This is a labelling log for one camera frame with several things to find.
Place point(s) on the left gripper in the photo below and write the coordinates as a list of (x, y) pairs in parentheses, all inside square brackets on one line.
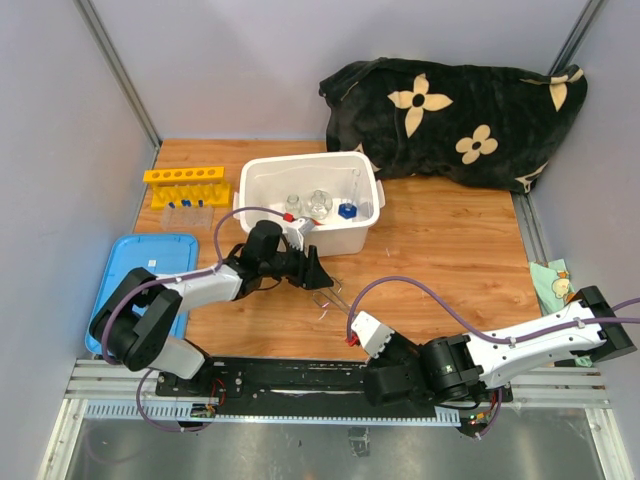
[(310, 274)]

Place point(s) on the metal crucible tongs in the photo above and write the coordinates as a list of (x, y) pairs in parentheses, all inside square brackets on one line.
[(326, 298)]

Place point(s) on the graduated cylinder blue base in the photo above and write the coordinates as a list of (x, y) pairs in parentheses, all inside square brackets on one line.
[(347, 208)]

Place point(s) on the glass petri dish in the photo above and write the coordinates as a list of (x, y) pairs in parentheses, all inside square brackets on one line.
[(320, 204)]

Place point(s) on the white plastic bin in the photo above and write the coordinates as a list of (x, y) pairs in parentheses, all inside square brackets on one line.
[(337, 190)]

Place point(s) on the blue plastic tray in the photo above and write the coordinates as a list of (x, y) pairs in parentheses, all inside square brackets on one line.
[(160, 254)]

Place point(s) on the small glass beaker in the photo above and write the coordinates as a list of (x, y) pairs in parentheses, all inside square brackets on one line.
[(294, 206)]

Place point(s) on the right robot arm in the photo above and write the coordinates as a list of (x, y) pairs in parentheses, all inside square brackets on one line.
[(466, 365)]

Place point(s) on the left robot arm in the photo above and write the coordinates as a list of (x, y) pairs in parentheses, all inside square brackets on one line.
[(133, 325)]

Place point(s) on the clear acrylic tube rack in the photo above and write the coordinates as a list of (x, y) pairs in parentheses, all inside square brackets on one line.
[(187, 218)]

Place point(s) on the yellow test tube rack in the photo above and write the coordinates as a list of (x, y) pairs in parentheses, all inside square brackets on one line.
[(192, 183)]

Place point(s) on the black floral blanket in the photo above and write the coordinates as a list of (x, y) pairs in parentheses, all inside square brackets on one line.
[(478, 126)]

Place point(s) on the green printed cloth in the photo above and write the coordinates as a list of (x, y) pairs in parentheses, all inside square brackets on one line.
[(552, 284)]

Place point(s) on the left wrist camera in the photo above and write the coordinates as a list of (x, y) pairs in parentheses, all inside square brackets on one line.
[(296, 229)]

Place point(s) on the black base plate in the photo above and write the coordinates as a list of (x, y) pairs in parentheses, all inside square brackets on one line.
[(313, 389)]

